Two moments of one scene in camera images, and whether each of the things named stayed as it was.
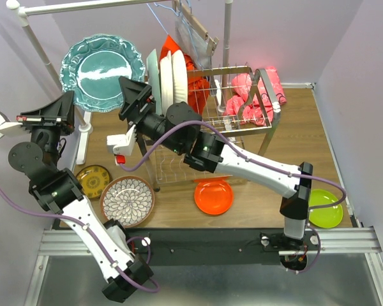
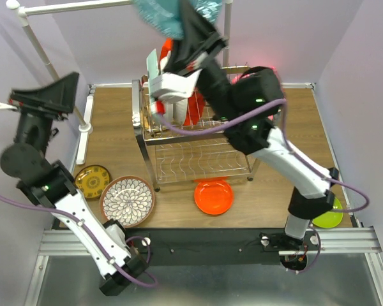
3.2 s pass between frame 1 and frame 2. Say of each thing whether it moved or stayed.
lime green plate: stayed
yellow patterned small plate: stayed
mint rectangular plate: stayed
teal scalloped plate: moved
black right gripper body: moved
